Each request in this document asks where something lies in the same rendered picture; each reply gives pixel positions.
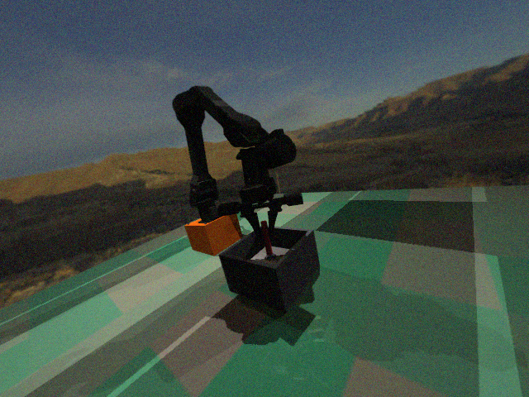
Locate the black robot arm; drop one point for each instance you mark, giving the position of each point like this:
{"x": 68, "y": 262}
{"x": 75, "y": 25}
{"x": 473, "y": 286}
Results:
{"x": 270, "y": 150}

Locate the dark red peg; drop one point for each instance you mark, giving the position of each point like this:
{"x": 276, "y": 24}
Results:
{"x": 266, "y": 238}

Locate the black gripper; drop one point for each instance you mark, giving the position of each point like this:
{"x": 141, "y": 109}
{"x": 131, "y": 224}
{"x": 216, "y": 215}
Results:
{"x": 247, "y": 212}

